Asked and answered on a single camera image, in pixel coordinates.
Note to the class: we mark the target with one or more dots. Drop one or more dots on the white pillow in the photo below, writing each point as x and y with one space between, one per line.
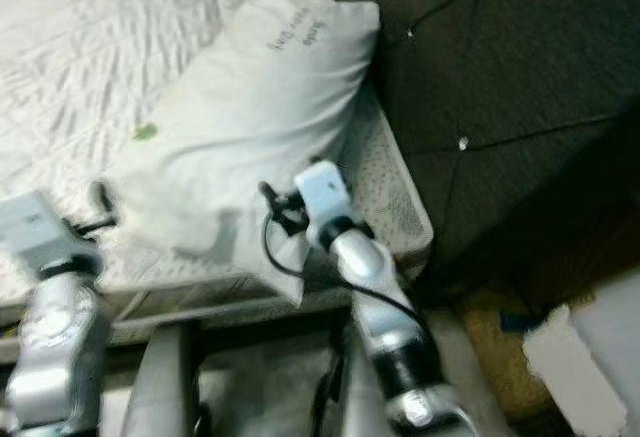
260 107

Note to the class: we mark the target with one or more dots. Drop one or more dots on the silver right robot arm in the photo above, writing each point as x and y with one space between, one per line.
390 297

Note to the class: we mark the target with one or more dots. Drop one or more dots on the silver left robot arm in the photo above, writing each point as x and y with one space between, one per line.
55 357

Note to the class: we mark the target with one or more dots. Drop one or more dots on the grey bed base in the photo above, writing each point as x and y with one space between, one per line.
220 307

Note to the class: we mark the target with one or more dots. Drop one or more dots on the white quilted mattress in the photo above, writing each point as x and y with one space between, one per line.
100 57

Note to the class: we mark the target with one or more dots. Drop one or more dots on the grey left robot leg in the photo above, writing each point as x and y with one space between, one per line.
168 387

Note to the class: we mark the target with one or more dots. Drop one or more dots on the dark tufted headboard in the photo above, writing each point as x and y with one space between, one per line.
510 77

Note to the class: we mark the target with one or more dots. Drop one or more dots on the tan floor mat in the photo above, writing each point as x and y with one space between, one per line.
490 367

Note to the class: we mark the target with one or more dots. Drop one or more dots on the white box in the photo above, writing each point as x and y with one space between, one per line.
590 367

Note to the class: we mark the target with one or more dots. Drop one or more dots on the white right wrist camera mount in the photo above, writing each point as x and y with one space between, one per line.
322 195

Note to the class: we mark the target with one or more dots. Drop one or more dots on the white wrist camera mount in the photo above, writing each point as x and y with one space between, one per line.
35 232
322 195

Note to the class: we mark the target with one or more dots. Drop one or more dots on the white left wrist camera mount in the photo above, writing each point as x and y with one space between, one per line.
35 232

